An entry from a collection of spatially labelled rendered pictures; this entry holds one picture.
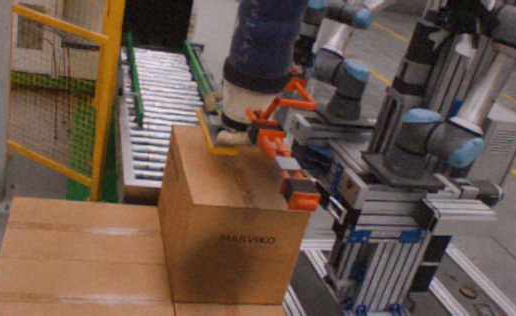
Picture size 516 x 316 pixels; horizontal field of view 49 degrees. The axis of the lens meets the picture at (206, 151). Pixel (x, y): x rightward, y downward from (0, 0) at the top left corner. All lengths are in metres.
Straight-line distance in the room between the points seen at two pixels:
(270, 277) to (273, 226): 0.22
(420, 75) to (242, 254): 0.97
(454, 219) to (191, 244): 0.93
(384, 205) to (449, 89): 0.50
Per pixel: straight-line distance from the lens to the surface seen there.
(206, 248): 1.87
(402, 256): 2.64
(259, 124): 1.76
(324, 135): 2.48
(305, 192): 1.42
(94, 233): 2.25
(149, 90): 3.71
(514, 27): 2.05
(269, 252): 1.93
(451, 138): 2.02
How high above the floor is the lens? 1.85
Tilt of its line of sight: 26 degrees down
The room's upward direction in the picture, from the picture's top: 12 degrees clockwise
